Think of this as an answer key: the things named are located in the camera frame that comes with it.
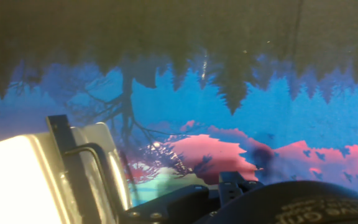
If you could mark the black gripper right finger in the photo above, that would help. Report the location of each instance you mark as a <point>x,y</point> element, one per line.
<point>232,186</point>

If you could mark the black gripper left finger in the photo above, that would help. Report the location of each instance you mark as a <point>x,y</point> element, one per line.
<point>172,205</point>

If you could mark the white drawer cabinet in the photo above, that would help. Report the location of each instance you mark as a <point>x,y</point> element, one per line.
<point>11,180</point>

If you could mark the blue forest print mat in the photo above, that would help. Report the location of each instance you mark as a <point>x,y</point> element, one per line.
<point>259,102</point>

